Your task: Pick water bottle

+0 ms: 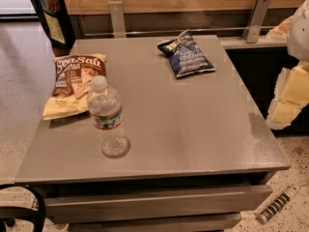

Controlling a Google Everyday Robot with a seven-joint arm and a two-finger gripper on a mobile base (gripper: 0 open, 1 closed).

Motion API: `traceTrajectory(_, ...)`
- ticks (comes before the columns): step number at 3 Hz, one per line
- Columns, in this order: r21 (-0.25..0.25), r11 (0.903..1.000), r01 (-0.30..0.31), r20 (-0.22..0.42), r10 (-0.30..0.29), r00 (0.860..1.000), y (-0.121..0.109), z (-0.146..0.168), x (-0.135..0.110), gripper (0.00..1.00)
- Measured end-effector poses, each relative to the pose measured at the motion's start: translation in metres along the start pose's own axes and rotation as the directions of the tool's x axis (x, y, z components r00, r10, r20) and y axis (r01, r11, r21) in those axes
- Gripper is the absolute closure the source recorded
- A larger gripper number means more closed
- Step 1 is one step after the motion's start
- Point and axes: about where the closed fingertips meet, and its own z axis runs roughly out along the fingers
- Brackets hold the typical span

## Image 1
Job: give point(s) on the clear plastic water bottle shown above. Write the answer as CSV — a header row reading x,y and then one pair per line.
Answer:
x,y
105,107

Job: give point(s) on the white power strip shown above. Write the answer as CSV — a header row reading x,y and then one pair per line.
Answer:
x,y
278,204

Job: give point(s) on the yellow white gripper finger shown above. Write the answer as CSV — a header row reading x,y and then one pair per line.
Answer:
x,y
280,32
291,95

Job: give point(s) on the blue chips bag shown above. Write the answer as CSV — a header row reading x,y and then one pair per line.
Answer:
x,y
185,56

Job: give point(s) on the grey table with drawers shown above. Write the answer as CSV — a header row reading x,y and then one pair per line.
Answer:
x,y
200,150

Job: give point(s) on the right metal bracket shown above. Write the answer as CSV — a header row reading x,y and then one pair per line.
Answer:
x,y
252,31

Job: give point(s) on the standing person in shorts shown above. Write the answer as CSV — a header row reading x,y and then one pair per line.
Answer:
x,y
56,24

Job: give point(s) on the sea salt pita chips bag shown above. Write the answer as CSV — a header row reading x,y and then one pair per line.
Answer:
x,y
72,84

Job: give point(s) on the metal bracket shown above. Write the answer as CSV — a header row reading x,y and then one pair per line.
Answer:
x,y
118,19
252,31

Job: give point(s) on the left metal bracket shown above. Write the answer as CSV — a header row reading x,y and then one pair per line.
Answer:
x,y
118,19

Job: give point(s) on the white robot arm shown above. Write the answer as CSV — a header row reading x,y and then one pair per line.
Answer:
x,y
298,35

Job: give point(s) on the wooden counter with rail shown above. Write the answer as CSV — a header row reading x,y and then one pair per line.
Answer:
x,y
226,19

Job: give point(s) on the black chair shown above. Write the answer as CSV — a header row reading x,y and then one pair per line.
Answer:
x,y
37,217

